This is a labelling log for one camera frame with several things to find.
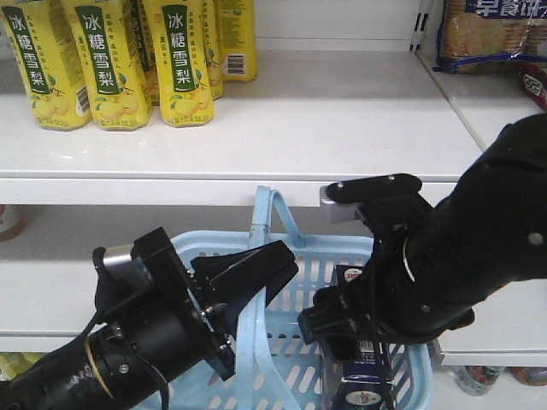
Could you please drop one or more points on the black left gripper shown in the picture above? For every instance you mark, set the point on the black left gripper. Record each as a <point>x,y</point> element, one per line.
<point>166,328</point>

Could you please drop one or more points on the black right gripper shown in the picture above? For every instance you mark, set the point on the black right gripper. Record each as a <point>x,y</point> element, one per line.
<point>415,285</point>

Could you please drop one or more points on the dark blue cookie box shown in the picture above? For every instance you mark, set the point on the dark blue cookie box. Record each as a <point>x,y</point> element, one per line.
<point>360,384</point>

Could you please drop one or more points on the light blue shopping basket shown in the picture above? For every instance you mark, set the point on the light blue shopping basket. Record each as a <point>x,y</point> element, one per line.
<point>275,369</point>

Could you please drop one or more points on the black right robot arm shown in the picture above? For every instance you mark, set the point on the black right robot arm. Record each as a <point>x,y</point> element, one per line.
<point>498,211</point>

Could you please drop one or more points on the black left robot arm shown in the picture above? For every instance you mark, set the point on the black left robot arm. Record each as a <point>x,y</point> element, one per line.
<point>69,378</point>

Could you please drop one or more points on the clear water bottle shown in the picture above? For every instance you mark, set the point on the clear water bottle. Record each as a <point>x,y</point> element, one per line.
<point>477,380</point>

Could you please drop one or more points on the yellow pear drink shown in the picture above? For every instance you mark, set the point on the yellow pear drink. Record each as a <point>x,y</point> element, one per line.
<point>236,19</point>
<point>104,34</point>
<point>177,34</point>

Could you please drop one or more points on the white store shelving unit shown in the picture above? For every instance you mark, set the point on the white store shelving unit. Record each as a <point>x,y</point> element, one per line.
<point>339,95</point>

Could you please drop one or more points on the breakfast biscuit pack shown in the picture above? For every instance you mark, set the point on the breakfast biscuit pack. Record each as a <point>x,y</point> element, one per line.
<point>483,36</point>

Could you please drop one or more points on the red snack packet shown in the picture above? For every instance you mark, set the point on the red snack packet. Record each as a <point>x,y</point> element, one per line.
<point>532,79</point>

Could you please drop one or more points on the yellow pear drink bottle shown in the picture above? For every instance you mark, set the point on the yellow pear drink bottle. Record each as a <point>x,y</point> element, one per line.
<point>49,63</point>

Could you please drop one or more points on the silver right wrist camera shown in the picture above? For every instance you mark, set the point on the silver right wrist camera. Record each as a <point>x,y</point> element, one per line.
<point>334,212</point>

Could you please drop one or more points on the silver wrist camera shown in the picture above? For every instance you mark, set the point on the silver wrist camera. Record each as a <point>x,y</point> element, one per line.
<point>334,212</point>
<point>122,266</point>

